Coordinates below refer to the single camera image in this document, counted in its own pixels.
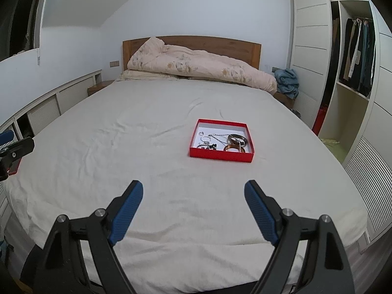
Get dark brown bangle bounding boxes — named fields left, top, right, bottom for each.
left=227, top=134, right=248, bottom=147

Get blue crumpled clothes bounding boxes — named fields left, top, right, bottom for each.
left=274, top=69, right=299, bottom=99

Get red cased phone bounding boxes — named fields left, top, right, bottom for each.
left=7, top=159, right=21, bottom=176

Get red jewelry box tray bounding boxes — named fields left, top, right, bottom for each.
left=189, top=119, right=255, bottom=163

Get wooden nightstand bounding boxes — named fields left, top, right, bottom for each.
left=87, top=80, right=114, bottom=96

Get white bed sheet mattress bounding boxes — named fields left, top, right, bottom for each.
left=3, top=80, right=368, bottom=293

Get wall switch plate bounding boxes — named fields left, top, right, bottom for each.
left=110, top=61, right=120, bottom=68

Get pink floral duvet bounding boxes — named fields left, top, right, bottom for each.
left=116, top=37, right=277, bottom=95

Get amber orange bangle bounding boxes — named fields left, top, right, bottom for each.
left=223, top=144, right=246, bottom=153

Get wooden headboard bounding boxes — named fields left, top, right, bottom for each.
left=122, top=35, right=263, bottom=74

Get hanging dark clothes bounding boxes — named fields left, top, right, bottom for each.
left=339, top=17, right=376, bottom=97

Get white wardrobe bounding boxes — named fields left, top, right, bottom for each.
left=289, top=0, right=391, bottom=249

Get white low wall cabinet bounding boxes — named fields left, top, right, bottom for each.
left=0, top=68, right=104, bottom=240

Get silver chain necklace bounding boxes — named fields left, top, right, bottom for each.
left=208, top=132, right=229, bottom=143

